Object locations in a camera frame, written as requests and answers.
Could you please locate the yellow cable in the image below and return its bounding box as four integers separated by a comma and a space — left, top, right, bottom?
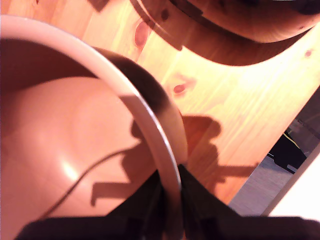
283, 133, 306, 157

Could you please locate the black equipment box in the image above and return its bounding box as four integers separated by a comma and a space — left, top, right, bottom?
266, 119, 316, 176

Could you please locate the black Philips rice cooker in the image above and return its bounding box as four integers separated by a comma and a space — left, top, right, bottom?
128, 0, 320, 67

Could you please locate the rice cooker pot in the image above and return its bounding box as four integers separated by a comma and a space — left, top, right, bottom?
0, 14, 189, 240

